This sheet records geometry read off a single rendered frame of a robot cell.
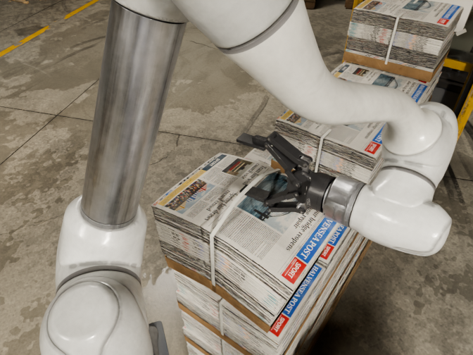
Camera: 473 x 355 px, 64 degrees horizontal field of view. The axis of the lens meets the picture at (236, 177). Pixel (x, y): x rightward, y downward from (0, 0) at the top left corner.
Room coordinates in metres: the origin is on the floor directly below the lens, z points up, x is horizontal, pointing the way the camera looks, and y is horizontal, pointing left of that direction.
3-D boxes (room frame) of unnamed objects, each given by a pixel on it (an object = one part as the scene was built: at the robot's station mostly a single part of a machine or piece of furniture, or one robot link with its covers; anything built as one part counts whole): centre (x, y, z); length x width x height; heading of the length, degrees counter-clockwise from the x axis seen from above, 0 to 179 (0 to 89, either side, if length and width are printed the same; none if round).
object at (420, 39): (1.63, -0.71, 0.65); 0.39 x 0.30 x 1.29; 55
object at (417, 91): (1.37, -0.55, 1.06); 0.37 x 0.28 x 0.01; 55
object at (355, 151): (1.15, -0.37, 0.95); 0.38 x 0.29 x 0.23; 54
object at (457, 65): (2.01, -0.99, 0.92); 0.57 x 0.01 x 0.05; 55
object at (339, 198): (0.52, -0.21, 1.27); 0.09 x 0.06 x 0.09; 145
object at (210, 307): (1.03, -0.29, 0.42); 1.17 x 0.39 x 0.83; 145
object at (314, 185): (0.56, -0.15, 1.27); 0.09 x 0.07 x 0.08; 55
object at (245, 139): (0.65, -0.04, 1.32); 0.07 x 0.03 x 0.01; 55
